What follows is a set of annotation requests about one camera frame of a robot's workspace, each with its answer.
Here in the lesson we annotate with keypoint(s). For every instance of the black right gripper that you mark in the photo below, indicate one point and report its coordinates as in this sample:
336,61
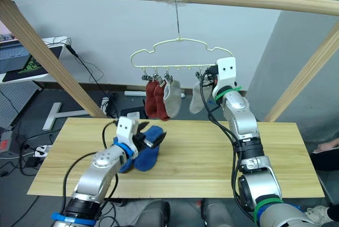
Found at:
213,72

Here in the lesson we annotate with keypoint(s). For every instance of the white side desk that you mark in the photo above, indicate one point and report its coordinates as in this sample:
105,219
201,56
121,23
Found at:
57,40

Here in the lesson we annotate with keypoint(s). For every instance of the grey perforated panel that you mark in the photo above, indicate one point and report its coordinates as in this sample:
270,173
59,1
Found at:
13,99

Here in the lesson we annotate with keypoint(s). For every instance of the black floor box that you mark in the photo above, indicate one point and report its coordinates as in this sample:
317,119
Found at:
132,111

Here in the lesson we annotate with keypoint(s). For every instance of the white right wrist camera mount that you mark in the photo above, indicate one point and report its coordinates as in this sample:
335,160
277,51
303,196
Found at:
225,74

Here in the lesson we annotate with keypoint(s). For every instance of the silver T-shaped metal base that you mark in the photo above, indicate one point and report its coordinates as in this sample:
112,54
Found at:
55,114

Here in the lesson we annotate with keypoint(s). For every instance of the blue sock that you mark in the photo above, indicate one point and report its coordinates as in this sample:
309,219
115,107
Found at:
151,152

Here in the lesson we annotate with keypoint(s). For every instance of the black power adapter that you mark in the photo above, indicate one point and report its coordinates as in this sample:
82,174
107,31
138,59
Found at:
32,162

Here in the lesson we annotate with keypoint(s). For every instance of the black green mouse pad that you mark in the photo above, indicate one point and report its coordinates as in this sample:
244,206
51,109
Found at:
39,70

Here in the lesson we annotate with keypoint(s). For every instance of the white crumpled cloth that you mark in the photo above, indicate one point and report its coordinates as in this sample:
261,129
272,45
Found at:
317,213

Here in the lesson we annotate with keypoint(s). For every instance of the metal hanger clip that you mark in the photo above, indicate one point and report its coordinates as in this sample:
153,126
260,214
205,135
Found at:
198,74
156,77
146,77
168,76

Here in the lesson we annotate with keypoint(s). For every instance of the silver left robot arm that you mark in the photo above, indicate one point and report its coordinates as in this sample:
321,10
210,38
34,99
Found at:
102,170

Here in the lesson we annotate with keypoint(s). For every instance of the bystander hand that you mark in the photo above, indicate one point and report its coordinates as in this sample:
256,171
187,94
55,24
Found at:
327,146

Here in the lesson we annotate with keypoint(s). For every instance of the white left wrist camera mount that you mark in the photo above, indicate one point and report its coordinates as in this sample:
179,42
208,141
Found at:
126,129

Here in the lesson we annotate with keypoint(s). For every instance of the laptop computer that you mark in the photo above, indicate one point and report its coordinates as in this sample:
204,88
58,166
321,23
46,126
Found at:
12,57

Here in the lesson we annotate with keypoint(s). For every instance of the green wrist band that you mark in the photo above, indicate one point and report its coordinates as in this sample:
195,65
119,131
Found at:
225,93

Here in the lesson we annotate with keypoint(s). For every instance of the red sock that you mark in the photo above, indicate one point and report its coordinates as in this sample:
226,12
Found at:
161,105
151,99

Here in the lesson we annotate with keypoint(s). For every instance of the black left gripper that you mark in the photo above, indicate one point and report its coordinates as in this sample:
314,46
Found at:
139,140

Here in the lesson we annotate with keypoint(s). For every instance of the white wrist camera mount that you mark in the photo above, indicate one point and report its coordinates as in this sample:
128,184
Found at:
126,129
225,74

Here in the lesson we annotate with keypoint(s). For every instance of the long white power strip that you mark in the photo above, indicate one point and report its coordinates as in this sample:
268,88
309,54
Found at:
135,93

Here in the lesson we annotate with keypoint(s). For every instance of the beige grey sock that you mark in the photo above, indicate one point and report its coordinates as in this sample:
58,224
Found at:
172,99
196,102

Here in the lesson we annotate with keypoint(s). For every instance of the wooden rack slanted post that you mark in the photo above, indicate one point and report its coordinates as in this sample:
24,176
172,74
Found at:
47,60
304,76

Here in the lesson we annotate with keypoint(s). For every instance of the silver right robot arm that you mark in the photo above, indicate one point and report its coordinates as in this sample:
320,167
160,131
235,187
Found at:
245,121

